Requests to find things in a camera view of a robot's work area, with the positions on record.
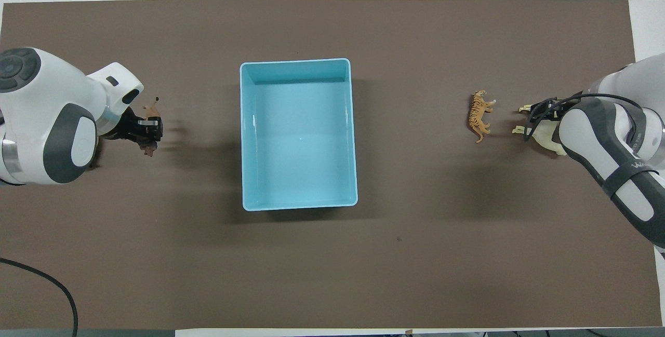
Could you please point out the light blue storage box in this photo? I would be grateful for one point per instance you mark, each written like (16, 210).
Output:
(298, 134)

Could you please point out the orange striped tiger toy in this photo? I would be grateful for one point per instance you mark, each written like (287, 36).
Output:
(479, 116)

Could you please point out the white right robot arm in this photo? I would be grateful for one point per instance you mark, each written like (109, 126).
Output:
(613, 145)

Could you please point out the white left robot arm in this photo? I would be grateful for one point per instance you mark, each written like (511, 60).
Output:
(36, 113)

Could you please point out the cream llama toy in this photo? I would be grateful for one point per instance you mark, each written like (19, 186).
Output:
(543, 134)

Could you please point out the brown table mat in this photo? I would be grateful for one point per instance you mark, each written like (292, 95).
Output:
(415, 274)

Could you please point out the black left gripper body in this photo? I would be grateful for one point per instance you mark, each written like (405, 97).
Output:
(124, 126)

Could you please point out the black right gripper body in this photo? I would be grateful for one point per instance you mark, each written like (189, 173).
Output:
(548, 109)

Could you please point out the brown lion toy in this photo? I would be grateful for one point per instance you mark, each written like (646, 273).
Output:
(152, 112)

